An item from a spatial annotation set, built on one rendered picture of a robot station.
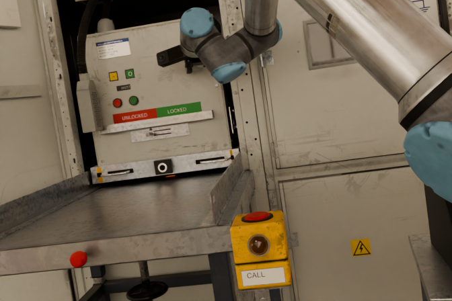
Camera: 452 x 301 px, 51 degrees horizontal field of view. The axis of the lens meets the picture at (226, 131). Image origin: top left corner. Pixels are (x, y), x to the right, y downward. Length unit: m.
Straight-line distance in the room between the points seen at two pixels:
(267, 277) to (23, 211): 0.82
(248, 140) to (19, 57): 0.81
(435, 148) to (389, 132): 0.97
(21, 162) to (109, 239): 0.74
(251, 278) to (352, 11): 0.41
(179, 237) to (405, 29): 0.58
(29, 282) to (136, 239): 0.98
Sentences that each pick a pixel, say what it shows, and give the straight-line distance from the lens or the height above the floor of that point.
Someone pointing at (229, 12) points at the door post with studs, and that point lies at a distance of 1.63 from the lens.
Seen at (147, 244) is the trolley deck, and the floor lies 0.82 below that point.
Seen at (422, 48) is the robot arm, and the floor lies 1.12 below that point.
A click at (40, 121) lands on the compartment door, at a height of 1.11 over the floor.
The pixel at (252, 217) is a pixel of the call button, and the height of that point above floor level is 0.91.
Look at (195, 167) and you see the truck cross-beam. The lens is 1.67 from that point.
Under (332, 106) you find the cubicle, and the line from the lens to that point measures 1.59.
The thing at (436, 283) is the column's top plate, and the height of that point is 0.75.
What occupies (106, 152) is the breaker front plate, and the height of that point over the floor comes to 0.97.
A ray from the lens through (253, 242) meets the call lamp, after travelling 0.71.
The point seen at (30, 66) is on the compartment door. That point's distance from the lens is 1.77.
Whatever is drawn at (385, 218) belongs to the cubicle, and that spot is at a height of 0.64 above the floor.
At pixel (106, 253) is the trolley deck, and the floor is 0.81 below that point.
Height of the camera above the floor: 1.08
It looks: 3 degrees down
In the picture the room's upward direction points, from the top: 8 degrees counter-clockwise
